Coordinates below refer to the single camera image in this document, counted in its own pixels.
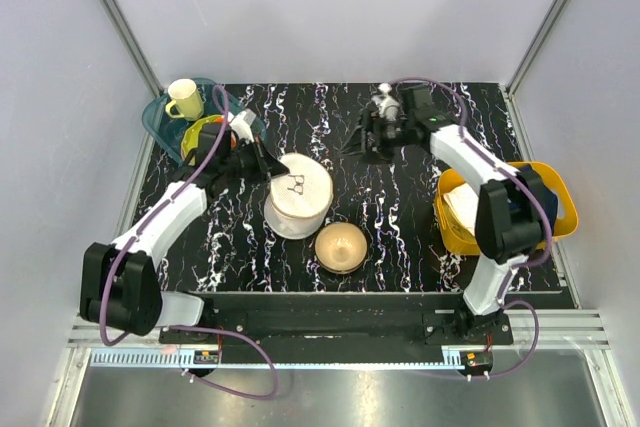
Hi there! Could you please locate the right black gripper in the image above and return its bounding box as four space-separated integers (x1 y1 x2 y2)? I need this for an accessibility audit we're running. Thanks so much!
338 108 414 167

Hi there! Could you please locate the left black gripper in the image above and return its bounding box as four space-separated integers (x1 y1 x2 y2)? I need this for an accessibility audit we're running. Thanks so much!
220 135 289 184

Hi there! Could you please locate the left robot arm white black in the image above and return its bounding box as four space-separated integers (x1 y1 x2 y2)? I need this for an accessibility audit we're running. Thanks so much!
79 123 290 346

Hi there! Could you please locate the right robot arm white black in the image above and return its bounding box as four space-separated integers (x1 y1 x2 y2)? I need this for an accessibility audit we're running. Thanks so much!
341 79 553 344

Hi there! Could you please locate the black marble pattern mat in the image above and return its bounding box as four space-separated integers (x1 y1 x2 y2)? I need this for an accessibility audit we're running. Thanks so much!
119 81 566 294

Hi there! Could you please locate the orange cup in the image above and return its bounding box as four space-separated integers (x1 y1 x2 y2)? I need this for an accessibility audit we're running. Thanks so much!
209 115 238 152

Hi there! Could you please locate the yellow-green plate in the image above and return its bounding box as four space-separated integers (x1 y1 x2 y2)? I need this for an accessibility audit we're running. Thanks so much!
180 114 223 160

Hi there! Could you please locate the pale yellow mug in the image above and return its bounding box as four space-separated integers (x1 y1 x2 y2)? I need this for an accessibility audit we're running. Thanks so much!
165 78 204 121

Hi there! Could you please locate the white cloth in basket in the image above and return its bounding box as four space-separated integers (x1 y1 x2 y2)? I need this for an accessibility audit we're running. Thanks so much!
443 183 479 241

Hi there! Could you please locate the yellow plastic basket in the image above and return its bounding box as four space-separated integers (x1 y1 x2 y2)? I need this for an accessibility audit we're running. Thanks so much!
434 161 579 256

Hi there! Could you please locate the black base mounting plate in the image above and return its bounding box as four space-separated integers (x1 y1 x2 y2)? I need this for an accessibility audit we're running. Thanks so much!
139 291 515 353

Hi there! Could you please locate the navy blue garment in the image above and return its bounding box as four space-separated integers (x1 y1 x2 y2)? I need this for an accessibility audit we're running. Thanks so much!
509 185 558 229

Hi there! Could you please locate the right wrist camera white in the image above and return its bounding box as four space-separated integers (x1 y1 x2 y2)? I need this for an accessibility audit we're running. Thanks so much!
372 83 400 122

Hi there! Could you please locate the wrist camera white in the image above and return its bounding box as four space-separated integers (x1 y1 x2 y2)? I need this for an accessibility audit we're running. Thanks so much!
372 83 400 122
228 109 256 143

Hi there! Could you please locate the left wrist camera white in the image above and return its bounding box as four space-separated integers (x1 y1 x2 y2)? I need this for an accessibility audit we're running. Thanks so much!
228 109 256 143

